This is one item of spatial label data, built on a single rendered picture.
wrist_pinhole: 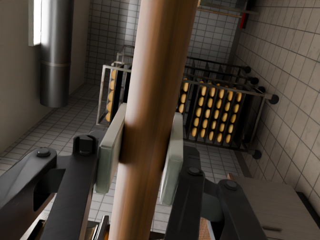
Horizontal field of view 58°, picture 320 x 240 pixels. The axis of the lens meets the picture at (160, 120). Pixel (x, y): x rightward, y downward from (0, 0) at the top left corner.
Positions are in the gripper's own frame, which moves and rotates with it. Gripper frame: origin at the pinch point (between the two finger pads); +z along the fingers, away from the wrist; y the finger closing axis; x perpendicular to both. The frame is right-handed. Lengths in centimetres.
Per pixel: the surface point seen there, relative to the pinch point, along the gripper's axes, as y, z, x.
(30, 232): -71, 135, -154
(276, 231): 79, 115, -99
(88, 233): -33, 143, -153
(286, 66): 118, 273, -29
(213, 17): 64, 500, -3
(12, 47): -142, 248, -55
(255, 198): 74, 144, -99
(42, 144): -115, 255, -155
